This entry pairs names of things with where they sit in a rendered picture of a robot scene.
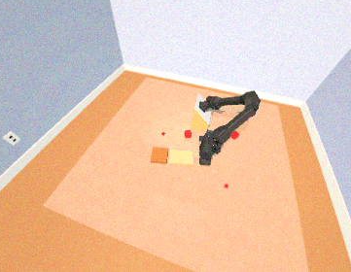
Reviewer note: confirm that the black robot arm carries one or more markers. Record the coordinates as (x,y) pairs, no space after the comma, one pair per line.
(251,101)

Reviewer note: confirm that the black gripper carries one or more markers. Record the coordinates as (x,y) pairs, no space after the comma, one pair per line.
(203,161)

